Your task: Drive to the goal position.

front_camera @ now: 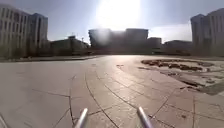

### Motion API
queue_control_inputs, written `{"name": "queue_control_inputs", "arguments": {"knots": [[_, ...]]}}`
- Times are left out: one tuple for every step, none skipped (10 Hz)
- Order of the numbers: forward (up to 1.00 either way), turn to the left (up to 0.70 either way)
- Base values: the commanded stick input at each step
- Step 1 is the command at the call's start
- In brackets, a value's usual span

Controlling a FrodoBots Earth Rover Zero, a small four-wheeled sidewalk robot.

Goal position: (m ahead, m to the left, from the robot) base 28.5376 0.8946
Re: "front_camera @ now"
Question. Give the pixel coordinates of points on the low long building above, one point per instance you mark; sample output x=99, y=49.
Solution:
x=178, y=47

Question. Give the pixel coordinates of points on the tall pale building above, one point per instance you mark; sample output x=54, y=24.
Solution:
x=20, y=31

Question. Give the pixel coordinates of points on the robot's own part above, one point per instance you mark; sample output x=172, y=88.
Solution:
x=82, y=118
x=145, y=118

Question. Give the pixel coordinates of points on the wide dark block building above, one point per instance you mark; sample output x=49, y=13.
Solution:
x=123, y=41

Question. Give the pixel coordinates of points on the tall grey building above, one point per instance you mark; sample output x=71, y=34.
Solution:
x=210, y=33

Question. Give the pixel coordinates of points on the heap of broken paving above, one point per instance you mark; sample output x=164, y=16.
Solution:
x=173, y=64

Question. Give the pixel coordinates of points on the grey stone paved plaza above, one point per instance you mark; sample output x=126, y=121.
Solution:
x=110, y=86

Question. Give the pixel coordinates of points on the low dark building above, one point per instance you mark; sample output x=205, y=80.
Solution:
x=68, y=46

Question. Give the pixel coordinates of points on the low raised kerb strip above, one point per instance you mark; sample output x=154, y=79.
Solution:
x=43, y=59

